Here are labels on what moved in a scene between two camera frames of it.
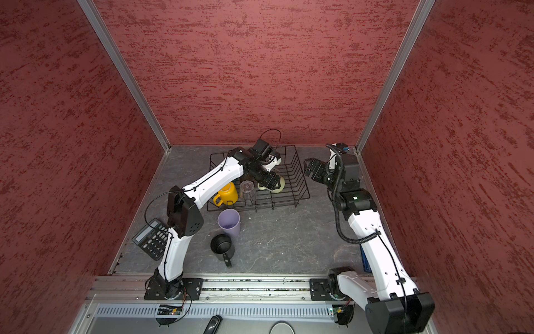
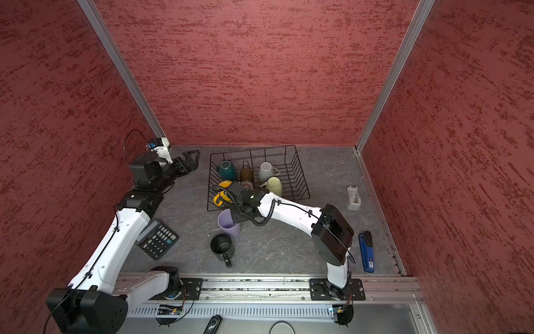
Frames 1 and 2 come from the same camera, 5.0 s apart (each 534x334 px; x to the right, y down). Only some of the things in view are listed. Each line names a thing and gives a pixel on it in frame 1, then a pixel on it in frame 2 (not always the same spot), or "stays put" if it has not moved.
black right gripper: [321, 165] -> [236, 217]
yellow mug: [227, 194] stays put
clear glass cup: [247, 190] stays put
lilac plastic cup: [229, 221] stays put
